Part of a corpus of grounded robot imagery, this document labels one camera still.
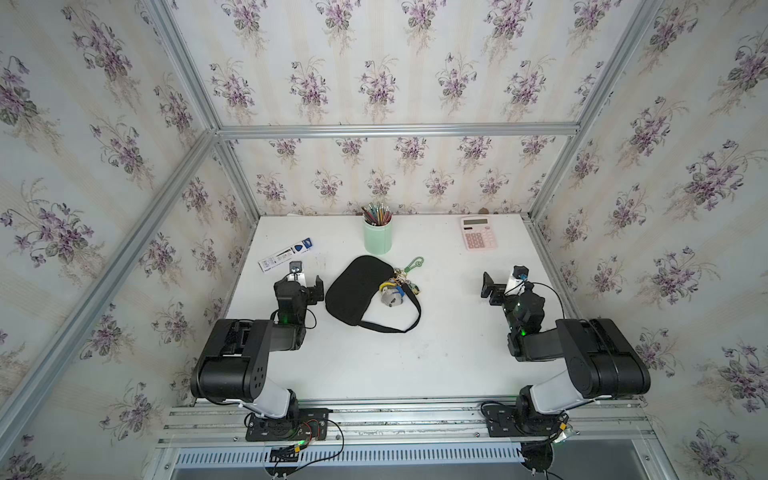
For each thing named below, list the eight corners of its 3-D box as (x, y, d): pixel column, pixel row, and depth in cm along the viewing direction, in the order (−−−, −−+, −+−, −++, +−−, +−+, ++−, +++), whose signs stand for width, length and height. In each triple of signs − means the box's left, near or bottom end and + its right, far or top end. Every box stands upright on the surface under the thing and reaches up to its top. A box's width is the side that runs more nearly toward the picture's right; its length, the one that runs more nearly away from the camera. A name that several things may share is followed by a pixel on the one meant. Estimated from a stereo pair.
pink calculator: (466, 250, 112) (468, 245, 109) (459, 221, 121) (461, 216, 119) (497, 250, 112) (500, 245, 109) (488, 222, 121) (491, 216, 119)
